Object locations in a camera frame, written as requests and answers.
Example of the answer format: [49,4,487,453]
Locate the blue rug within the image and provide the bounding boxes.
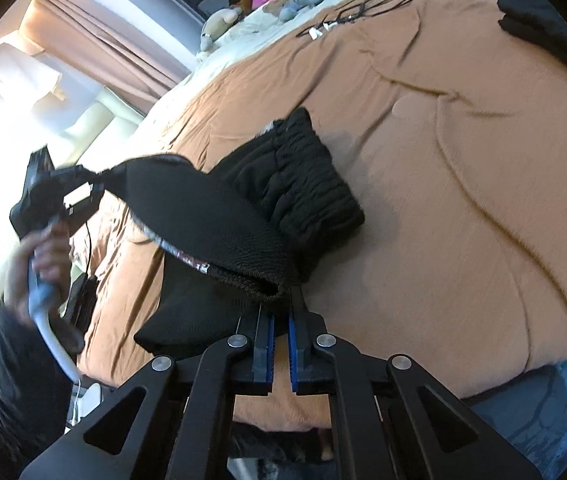
[463,345,567,480]

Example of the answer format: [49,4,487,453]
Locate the pink curtain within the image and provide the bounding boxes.
[18,0,190,107]

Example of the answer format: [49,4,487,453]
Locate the grey plush toy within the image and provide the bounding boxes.
[279,0,324,22]

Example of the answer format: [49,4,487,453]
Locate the beige plush toy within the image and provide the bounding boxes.
[198,7,244,56]

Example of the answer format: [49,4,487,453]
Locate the person's left forearm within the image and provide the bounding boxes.
[0,305,80,443]

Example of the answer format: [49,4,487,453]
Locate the orange blanket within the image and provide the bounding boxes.
[76,0,567,433]

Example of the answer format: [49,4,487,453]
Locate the white cable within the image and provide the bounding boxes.
[33,305,82,384]

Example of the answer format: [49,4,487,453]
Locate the black bag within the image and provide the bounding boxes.
[67,275,100,333]

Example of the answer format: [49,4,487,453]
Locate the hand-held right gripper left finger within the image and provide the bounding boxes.
[18,305,278,480]

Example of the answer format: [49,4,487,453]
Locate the black cable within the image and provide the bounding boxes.
[297,0,415,40]

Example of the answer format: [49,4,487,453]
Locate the folded black clothing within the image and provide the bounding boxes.
[497,0,567,92]

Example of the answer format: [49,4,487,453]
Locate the person's left hand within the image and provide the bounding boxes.
[3,224,72,330]

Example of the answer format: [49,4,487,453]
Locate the cream padded headboard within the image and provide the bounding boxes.
[33,87,150,162]

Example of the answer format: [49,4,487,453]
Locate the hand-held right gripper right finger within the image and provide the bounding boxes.
[287,290,544,480]

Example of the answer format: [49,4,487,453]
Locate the black pants with patterned lining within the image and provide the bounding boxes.
[98,106,367,356]

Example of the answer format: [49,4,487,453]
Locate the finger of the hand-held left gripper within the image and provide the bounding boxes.
[79,164,115,197]

